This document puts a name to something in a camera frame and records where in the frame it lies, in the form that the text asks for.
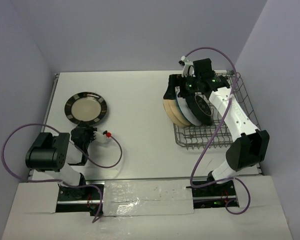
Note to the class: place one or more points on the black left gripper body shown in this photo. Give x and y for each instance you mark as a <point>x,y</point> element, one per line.
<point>89,133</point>

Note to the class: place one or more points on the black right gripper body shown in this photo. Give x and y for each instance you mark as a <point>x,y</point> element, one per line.
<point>189,85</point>

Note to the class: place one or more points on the cream bird painted plate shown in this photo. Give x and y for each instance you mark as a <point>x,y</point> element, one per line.
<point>181,120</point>

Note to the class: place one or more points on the black rimmed cream plate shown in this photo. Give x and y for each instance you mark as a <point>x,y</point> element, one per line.
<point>200,109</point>

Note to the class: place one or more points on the teal scalloped plate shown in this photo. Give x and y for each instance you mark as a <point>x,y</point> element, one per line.
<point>183,107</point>

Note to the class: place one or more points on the red and teal floral plate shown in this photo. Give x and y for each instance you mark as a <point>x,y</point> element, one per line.
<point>197,122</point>

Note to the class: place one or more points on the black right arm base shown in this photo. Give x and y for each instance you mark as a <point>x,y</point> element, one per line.
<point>214,196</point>

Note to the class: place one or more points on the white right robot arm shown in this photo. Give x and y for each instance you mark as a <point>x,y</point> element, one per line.
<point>249,145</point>

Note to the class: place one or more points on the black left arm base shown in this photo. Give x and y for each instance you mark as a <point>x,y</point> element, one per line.
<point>73,200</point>

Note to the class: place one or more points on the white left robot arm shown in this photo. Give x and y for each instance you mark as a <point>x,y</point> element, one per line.
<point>48,154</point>

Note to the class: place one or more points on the silver tape sheet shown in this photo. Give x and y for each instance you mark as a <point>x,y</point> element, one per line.
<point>147,198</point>

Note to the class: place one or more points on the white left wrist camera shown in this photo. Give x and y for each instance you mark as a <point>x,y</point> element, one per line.
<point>101,138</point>

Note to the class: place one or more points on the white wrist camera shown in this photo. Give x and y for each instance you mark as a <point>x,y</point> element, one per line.
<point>101,138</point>
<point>187,67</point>

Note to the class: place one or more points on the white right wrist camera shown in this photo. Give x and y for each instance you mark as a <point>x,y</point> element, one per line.
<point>187,67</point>

